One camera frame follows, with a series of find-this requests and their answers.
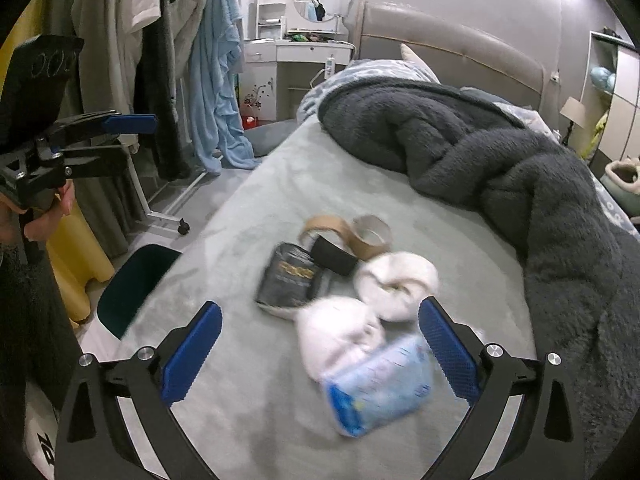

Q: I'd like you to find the brown tape roll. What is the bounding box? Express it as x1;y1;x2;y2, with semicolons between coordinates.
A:
349;214;394;262

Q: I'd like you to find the white pillow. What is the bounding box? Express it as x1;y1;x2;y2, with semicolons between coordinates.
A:
399;42;442;84

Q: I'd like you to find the white printed cloth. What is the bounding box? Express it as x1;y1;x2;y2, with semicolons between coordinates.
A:
22;382;62;480

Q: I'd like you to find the black foil packet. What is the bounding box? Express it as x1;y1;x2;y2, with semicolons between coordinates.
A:
255;242;327;321

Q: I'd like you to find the white dressing table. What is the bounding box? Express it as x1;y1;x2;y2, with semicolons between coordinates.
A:
242;0;357;126

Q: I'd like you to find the person's dark fuzzy garment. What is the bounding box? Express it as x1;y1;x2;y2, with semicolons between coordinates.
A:
0;240;78;480

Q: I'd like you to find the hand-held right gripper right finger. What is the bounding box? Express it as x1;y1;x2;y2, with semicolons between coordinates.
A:
417;296;601;480

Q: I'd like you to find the dark teal trash bin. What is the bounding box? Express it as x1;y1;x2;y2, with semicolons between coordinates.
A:
96;244;183;341

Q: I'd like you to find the beige padded headboard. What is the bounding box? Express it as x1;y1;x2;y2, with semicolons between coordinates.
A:
352;0;547;112

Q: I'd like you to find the light blue robe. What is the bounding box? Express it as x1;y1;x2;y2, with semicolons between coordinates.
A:
189;0;262;177

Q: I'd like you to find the black hanging garment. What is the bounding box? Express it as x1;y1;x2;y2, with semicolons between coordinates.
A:
134;7;193;182

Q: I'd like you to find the blue white plastic packet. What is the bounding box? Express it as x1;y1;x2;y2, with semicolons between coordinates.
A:
320;332;434;438

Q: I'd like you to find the white shelf cabinet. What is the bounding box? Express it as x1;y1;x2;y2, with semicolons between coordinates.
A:
579;30;640;163

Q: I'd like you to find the light blue plush toy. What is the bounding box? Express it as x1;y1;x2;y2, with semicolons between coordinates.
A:
590;66;617;94

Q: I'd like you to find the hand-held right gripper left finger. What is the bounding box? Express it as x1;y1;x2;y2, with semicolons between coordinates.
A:
54;301;223;480

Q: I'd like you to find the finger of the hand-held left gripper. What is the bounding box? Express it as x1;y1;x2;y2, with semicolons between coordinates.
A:
62;143;131;180
45;110;158;151

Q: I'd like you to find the white clothes rack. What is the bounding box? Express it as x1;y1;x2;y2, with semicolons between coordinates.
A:
122;142;192;236

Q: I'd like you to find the yellow curtain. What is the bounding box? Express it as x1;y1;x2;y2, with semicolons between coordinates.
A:
0;0;118;323

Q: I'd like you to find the olive grey hanging shirt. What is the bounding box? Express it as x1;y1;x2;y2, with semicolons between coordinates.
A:
50;0;132;116

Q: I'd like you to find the cream fuzzy hanging garment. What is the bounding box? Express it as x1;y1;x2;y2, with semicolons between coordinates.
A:
167;0;210;66

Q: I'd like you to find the person's left hand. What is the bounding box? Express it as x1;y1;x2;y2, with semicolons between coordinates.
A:
0;180;76;244

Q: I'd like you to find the white t-shirt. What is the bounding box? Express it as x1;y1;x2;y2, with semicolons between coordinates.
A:
117;0;168;108

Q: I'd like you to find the dark grey fuzzy blanket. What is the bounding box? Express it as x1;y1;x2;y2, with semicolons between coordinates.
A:
317;80;640;480

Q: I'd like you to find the white towel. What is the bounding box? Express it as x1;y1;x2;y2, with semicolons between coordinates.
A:
295;296;388;381
354;252;441;322

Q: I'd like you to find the cardboard piece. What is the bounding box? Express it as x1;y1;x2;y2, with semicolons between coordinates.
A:
559;96;593;128

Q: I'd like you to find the black curved strip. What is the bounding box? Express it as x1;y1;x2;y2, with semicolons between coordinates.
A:
310;237;361;277

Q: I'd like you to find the grey floor cushion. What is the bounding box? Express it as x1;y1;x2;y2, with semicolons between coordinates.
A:
242;119;297;157

